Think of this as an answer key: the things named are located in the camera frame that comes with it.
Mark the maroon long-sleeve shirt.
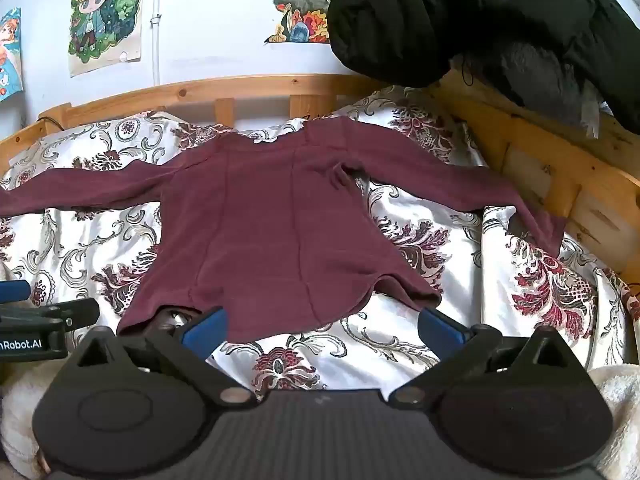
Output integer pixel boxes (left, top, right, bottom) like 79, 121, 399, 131
0, 116, 568, 342

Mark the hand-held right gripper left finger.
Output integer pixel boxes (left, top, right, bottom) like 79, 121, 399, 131
74, 305, 252, 406

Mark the black padded jacket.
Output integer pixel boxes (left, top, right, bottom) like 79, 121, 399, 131
327, 0, 640, 136

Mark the orange-haired cartoon character poster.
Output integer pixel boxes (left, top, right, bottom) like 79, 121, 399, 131
0, 7, 24, 104

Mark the grey furry cloth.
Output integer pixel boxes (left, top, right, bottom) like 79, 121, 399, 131
450, 40, 608, 131

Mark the white floral satin blanket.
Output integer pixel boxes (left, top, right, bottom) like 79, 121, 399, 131
0, 85, 640, 396

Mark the wooden bed frame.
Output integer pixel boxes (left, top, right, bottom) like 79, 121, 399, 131
0, 74, 640, 286

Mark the white wall pipe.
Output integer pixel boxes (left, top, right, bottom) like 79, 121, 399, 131
151, 0, 164, 87

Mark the colourful landscape drawing poster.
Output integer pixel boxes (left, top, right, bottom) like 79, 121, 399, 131
259, 0, 367, 45

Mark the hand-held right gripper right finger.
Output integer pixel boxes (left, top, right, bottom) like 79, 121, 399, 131
391, 306, 577, 406

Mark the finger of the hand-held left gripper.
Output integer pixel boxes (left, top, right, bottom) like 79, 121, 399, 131
0, 298, 101, 331
0, 280, 32, 305

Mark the blond cartoon character poster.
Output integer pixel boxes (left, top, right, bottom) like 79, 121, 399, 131
67, 0, 144, 79

